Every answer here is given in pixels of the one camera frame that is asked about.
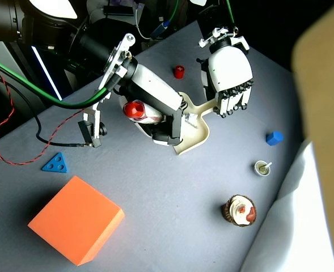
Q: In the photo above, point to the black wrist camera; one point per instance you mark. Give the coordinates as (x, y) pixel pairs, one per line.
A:
(87, 133)

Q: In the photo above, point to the cream plastic dustpan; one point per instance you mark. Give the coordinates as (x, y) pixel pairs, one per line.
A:
(198, 139)

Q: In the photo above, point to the red cylinder with white cross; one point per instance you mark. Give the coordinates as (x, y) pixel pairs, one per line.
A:
(179, 73)

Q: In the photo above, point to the black flat box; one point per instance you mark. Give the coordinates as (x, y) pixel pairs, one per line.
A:
(118, 10)

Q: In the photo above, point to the blue hexagonal block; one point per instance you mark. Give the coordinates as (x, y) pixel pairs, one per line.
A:
(274, 139)

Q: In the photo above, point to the blue triangle block with holes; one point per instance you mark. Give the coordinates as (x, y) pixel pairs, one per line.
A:
(57, 165)

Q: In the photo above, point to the small white toy spoon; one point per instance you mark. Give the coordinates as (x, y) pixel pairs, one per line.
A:
(266, 166)

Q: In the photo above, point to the grey table cloth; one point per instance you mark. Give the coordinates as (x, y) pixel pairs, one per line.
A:
(169, 226)

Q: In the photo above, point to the tan board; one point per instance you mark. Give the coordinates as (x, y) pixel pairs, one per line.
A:
(325, 85)

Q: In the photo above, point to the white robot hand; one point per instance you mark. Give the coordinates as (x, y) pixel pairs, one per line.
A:
(158, 88)
(230, 69)

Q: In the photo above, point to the white light strip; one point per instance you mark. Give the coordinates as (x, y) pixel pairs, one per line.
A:
(47, 73)

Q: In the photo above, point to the toy cupcake with cream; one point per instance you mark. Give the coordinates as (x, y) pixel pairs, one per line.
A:
(240, 211)

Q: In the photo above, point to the orange foam block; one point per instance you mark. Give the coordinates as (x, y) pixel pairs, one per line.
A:
(73, 221)

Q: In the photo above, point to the small white toy bowl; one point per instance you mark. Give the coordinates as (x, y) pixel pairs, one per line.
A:
(259, 169)

